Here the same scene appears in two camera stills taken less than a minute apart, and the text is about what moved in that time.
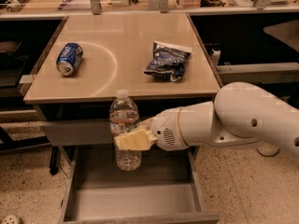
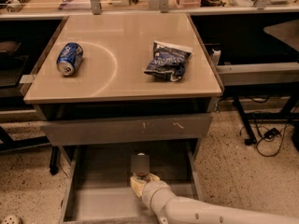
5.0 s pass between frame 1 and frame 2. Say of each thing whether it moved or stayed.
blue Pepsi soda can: stayed
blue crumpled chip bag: stayed
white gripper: moved
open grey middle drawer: stayed
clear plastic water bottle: moved
